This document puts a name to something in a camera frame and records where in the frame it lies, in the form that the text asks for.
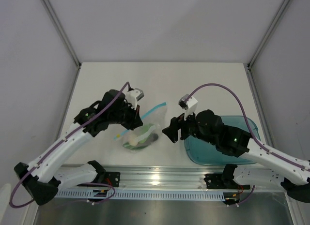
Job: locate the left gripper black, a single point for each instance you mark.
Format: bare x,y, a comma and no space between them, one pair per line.
135,121

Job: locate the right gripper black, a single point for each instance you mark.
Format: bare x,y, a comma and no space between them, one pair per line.
175,124

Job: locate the green cucumber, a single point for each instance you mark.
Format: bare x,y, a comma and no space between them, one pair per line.
142,133

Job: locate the clear zip top bag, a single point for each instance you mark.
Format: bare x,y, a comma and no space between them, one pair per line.
156,116

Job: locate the white egg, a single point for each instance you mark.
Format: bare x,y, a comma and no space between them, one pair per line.
133,140

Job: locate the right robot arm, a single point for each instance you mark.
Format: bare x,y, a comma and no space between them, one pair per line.
280,170

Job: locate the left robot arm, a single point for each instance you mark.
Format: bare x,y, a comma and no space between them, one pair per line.
42,178

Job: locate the teal plastic tray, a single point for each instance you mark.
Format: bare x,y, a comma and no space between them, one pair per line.
203,153

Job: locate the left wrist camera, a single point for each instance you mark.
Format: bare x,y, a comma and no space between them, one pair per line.
133,96

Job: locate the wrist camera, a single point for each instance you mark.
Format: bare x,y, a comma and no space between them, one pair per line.
189,104
133,96

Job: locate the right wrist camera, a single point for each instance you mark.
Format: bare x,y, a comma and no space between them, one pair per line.
189,104

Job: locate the aluminium rail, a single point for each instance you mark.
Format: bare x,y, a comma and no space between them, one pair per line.
163,178

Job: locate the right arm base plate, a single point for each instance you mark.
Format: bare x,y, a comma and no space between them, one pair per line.
215,181

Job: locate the white slotted cable duct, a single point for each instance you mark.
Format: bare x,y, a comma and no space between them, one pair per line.
142,195

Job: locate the left frame post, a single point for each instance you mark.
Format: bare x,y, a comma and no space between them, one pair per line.
60,31

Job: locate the frame post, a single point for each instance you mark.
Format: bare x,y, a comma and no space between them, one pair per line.
60,31
276,19

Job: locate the right frame post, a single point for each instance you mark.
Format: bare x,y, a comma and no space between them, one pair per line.
276,19

